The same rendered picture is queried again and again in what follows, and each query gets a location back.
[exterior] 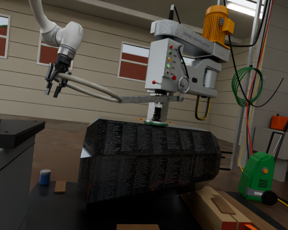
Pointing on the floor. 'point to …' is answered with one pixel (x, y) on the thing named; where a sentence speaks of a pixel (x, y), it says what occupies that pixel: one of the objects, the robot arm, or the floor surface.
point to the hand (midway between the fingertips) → (52, 90)
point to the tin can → (45, 176)
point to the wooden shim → (60, 186)
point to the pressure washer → (260, 176)
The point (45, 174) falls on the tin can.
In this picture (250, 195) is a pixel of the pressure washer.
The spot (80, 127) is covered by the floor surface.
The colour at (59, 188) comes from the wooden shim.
